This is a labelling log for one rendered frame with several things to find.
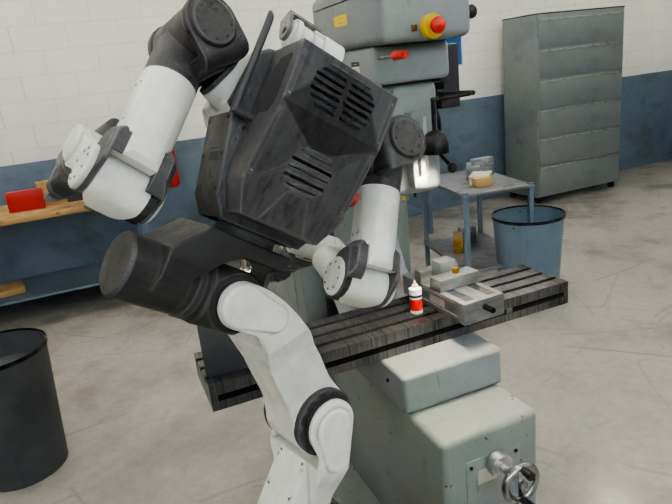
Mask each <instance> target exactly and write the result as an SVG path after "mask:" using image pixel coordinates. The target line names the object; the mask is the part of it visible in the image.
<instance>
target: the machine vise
mask: <svg viewBox="0 0 672 504"><path fill-rule="evenodd" d="M430 276H432V265H431V266H427V267H424V268H420V269H416V270H415V271H414V272H411V273H407V274H403V287H404V293H405V294H407V295H409V288H410V287H412V284H413V281H414V280H415V281H416V284H418V286H420V287H421V288H422V302H423V303H424V304H425V305H427V306H429V307H431V308H433V309H435V310H436V311H438V312H440V313H442V314H444V315H446V316H448V317H449V318H451V319H453V320H455V321H457V322H459V323H460V324H462V325H464V326H467V325H470V324H473V323H476V322H479V321H482V320H485V319H489V318H492V317H495V316H498V315H501V314H504V293H503V292H500V291H498V290H496V289H493V288H491V287H489V286H486V285H484V284H482V283H479V282H477V283H473V284H470V285H466V286H463V287H460V288H456V289H453V290H449V291H446V292H443V293H440V292H438V291H436V290H434V289H431V288H430ZM484 304H488V305H490V306H492V307H494V308H496V312H495V313H491V312H489V311H486V310H484V309H483V305H484Z"/></svg>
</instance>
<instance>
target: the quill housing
mask: <svg viewBox="0 0 672 504"><path fill-rule="evenodd" d="M382 88H384V89H385V90H387V91H389V90H393V89H394V92H393V95H395V96H396V97H398V101H397V104H396V107H395V110H394V112H393V115H392V117H393V116H396V115H404V113H405V112H409V111H423V120H424V121H423V132H424V135H425V134H426V133H428V132H429V131H431V130H432V119H431V106H430V105H431V101H430V99H431V98H432V97H436V93H435V85H434V83H433V82H432V81H430V80H420V81H412V82H404V83H396V84H388V85H382ZM425 166H426V175H427V186H423V187H418V188H414V187H412V186H409V177H408V164H407V165H404V166H403V169H402V180H401V191H400V196H403V195H408V194H413V193H418V192H423V191H428V190H433V189H435V188H437V187H438V186H439V184H440V165H439V155H425Z"/></svg>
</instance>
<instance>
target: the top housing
mask: <svg viewBox="0 0 672 504"><path fill-rule="evenodd" d="M312 11H313V20H314V25H315V26H317V27H318V28H320V29H321V30H323V31H324V32H326V36H327V37H328V38H330V39H331V40H333V41H334V42H336V43H337V44H339V45H340V46H342V47H343V48H344V49H345V51H351V50H357V49H362V48H368V47H374V46H384V45H394V44H404V43H413V42H423V41H433V40H443V39H449V38H456V37H462V36H464V35H466V34H467V33H468V32H469V29H470V17H469V0H317V1H315V2H314V3H313V6H312ZM430 13H437V14H439V15H440V16H441V17H443V18H444V20H445V22H446V27H445V30H444V31H443V32H442V34H441V35H440V36H439V37H438V38H435V39H427V38H425V37H424V36H423V35H422V34H421V31H420V22H421V19H422V18H423V17H424V16H425V15H427V14H430ZM415 24H417V31H414V32H412V30H411V25H415Z"/></svg>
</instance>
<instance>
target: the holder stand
mask: <svg viewBox="0 0 672 504"><path fill-rule="evenodd" d="M197 331H198V336H199V341H200V346H201V351H202V356H203V362H204V367H205V372H206V377H212V376H216V375H221V374H225V373H229V372H234V371H238V370H243V369H247V368H249V367H248V365H247V363H246V361H245V359H244V357H243V356H242V354H241V353H240V351H239V350H238V349H237V347H236V346H235V344H234V343H233V341H232V340H231V338H230V337H229V336H228V334H226V333H222V332H218V331H215V330H211V329H207V328H204V327H200V326H197Z"/></svg>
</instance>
